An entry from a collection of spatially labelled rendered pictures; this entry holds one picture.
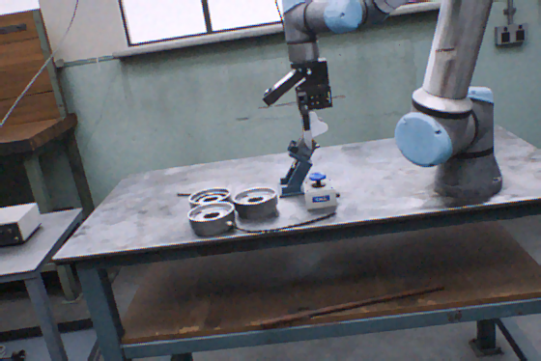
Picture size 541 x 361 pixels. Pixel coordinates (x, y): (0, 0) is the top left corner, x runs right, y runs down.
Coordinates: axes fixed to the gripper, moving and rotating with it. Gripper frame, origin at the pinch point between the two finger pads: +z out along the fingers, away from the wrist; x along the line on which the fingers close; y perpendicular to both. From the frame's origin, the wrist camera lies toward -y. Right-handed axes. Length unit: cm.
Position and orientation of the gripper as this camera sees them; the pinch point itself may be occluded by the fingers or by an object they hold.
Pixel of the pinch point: (306, 142)
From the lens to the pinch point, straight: 132.9
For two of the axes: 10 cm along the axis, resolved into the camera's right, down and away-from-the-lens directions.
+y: 9.9, -1.5, -0.2
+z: 1.5, 9.4, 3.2
